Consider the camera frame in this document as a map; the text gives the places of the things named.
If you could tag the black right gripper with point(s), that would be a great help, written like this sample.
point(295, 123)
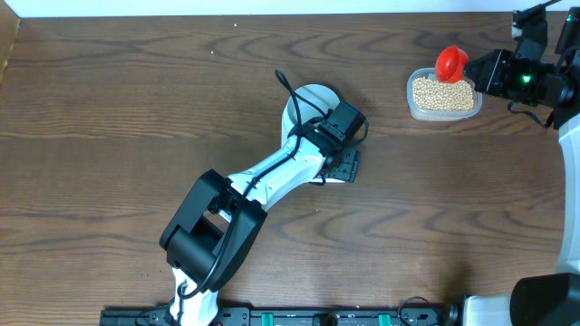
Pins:
point(498, 61)

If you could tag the yellow soybeans pile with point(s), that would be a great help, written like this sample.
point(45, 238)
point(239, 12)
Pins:
point(434, 95)

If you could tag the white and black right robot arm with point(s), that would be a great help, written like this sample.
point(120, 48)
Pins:
point(551, 299)

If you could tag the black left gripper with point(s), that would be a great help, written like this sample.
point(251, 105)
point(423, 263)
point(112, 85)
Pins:
point(346, 161)

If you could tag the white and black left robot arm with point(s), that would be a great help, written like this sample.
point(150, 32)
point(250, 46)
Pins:
point(214, 228)

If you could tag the grey plastic bowl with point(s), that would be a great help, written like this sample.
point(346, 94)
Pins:
point(320, 96)

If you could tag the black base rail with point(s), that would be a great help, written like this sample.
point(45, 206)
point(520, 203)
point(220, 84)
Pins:
point(241, 316)

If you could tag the white digital kitchen scale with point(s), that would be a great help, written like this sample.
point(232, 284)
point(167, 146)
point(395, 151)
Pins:
point(308, 150)

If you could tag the clear plastic container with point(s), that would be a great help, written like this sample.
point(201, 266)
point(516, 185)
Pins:
point(433, 115)

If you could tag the red plastic scoop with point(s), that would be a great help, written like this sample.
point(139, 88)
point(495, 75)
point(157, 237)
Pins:
point(449, 67)

